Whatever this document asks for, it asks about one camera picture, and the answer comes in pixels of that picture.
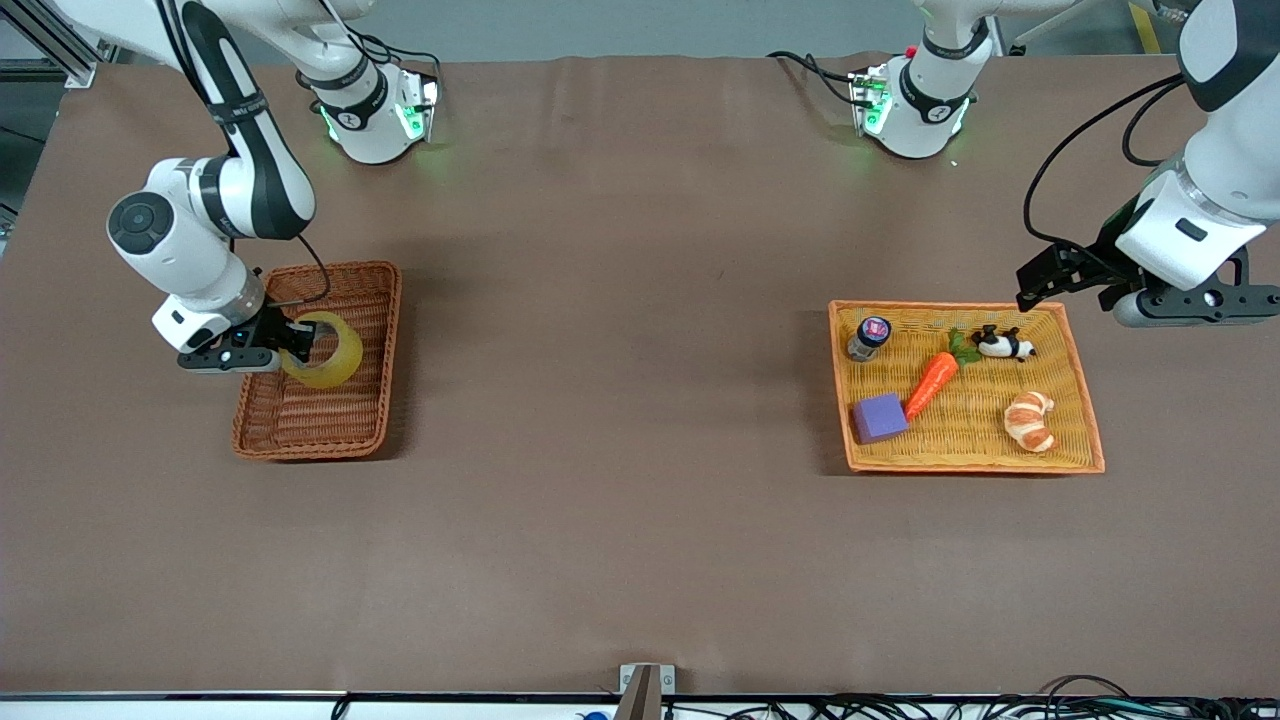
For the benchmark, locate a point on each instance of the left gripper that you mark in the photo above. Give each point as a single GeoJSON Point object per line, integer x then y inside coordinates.
{"type": "Point", "coordinates": [1106, 247]}

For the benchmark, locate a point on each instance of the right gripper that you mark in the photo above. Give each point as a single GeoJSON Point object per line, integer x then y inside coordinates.
{"type": "Point", "coordinates": [271, 327]}

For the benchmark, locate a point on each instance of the yellow tape roll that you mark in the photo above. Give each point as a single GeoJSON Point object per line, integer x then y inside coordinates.
{"type": "Point", "coordinates": [345, 365]}

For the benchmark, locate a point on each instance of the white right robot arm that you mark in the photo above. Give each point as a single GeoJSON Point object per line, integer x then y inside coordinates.
{"type": "Point", "coordinates": [180, 260]}

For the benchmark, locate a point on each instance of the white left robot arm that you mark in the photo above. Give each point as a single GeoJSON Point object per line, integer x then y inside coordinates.
{"type": "Point", "coordinates": [1240, 150]}

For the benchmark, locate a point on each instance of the brown wicker basket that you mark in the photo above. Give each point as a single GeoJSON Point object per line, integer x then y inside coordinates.
{"type": "Point", "coordinates": [330, 420]}

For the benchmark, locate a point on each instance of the orange flat wicker basket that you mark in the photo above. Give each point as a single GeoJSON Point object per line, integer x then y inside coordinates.
{"type": "Point", "coordinates": [960, 450]}

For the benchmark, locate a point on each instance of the black white panda toy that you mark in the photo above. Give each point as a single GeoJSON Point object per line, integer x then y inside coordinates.
{"type": "Point", "coordinates": [1000, 345]}

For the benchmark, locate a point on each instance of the toy croissant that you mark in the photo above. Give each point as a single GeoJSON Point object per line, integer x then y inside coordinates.
{"type": "Point", "coordinates": [1030, 425]}

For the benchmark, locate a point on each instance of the orange toy carrot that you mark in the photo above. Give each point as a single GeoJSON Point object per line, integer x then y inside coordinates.
{"type": "Point", "coordinates": [930, 385]}

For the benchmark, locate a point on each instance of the purple cube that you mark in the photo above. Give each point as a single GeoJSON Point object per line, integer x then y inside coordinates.
{"type": "Point", "coordinates": [880, 418]}

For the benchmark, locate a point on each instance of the grey metal bar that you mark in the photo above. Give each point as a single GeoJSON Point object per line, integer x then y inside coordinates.
{"type": "Point", "coordinates": [1040, 30]}

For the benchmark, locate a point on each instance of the brown table cover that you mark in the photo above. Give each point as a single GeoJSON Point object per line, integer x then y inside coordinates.
{"type": "Point", "coordinates": [620, 400]}

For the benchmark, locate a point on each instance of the aluminium frame profile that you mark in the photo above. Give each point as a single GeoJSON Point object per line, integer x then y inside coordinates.
{"type": "Point", "coordinates": [70, 65]}

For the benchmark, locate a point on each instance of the grey metal bracket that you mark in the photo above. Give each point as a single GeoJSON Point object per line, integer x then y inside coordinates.
{"type": "Point", "coordinates": [645, 690]}

